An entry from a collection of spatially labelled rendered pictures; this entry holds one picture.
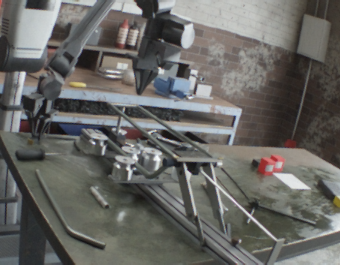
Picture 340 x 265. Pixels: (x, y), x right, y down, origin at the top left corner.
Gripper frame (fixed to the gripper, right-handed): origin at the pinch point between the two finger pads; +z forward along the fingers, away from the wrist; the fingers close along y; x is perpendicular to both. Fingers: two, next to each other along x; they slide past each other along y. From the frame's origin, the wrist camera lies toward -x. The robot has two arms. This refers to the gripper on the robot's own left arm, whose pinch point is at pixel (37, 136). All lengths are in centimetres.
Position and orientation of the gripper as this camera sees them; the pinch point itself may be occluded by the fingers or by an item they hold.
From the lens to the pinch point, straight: 145.8
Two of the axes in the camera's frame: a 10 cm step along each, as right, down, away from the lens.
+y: 9.5, 2.7, -1.3
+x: 1.9, -2.1, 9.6
